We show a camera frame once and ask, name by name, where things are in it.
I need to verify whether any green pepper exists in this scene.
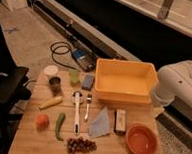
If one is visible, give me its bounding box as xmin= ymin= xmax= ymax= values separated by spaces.
xmin=55 ymin=113 xmax=65 ymax=141

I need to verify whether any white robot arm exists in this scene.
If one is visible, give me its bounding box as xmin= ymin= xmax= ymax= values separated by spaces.
xmin=150 ymin=60 xmax=192 ymax=121

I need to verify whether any red bowl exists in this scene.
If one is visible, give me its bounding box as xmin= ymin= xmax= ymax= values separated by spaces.
xmin=125 ymin=123 xmax=158 ymax=154

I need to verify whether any blue sponge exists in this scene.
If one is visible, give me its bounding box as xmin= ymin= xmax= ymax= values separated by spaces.
xmin=82 ymin=75 xmax=94 ymax=90

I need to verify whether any silver fork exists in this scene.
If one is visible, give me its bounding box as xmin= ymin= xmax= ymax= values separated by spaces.
xmin=84 ymin=94 xmax=92 ymax=122

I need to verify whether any yellow plastic bin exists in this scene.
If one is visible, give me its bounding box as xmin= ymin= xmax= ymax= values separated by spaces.
xmin=94 ymin=59 xmax=158 ymax=104

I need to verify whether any green plastic cup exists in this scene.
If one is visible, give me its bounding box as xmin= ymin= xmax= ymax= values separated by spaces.
xmin=69 ymin=70 xmax=80 ymax=85

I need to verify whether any blue power device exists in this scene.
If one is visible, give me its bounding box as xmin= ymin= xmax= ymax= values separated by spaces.
xmin=69 ymin=47 xmax=99 ymax=73

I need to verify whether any metal cup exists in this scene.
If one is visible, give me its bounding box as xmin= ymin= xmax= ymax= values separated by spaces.
xmin=49 ymin=76 xmax=61 ymax=95

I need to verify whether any black white eraser block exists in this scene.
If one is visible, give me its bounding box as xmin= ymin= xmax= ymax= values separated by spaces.
xmin=114 ymin=109 xmax=126 ymax=135

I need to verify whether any yellow corn cob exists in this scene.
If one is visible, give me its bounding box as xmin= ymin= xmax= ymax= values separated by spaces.
xmin=38 ymin=96 xmax=63 ymax=109

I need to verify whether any light blue cloth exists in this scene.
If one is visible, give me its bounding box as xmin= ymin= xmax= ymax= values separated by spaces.
xmin=88 ymin=107 xmax=111 ymax=138

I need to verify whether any orange peach fruit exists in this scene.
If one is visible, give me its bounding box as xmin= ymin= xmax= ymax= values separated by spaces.
xmin=35 ymin=114 xmax=50 ymax=131

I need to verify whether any bunch of dark grapes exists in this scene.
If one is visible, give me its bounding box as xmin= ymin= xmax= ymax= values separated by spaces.
xmin=67 ymin=137 xmax=97 ymax=154

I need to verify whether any black chair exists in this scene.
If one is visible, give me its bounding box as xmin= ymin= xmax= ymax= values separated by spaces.
xmin=0 ymin=67 xmax=31 ymax=154

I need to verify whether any white handled kitchen tool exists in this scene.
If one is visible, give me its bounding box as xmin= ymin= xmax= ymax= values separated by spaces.
xmin=73 ymin=91 xmax=83 ymax=135

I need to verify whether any black cable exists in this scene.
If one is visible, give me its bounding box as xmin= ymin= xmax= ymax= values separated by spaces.
xmin=48 ymin=40 xmax=81 ymax=71

